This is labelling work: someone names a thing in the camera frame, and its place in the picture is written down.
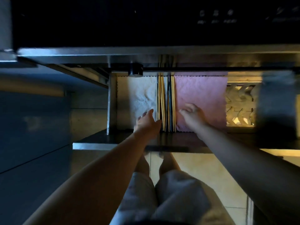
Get person's right hand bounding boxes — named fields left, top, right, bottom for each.
left=179, top=103, right=209, bottom=133

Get person's left hand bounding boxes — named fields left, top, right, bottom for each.
left=133, top=109, right=163, bottom=140

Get row of chopsticks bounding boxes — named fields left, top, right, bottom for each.
left=156, top=75, right=177, bottom=133

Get steel kitchen drawer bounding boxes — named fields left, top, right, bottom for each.
left=72, top=71, right=300, bottom=154

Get person's right forearm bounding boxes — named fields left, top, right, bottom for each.
left=192, top=123, right=300, bottom=225

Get person's left forearm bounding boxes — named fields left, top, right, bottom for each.
left=23, top=132, right=152, bottom=225

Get pink towel liner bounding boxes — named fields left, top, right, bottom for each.
left=174, top=75, right=228, bottom=133

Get white towel liner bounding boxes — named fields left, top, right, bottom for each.
left=117, top=76, right=159, bottom=132

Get person's left leg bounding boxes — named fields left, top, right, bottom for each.
left=134, top=155, right=151, bottom=177

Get person's leg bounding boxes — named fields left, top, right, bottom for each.
left=159, top=152, right=181, bottom=178
left=134, top=155, right=151, bottom=177

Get person's right leg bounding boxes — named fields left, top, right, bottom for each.
left=159, top=152, right=181, bottom=178

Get round grey stove knob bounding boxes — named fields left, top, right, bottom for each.
left=127, top=64, right=144, bottom=78

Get grey shorts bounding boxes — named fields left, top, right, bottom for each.
left=110, top=170, right=236, bottom=225

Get blue cabinet door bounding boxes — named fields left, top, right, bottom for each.
left=0, top=75, right=72, bottom=225

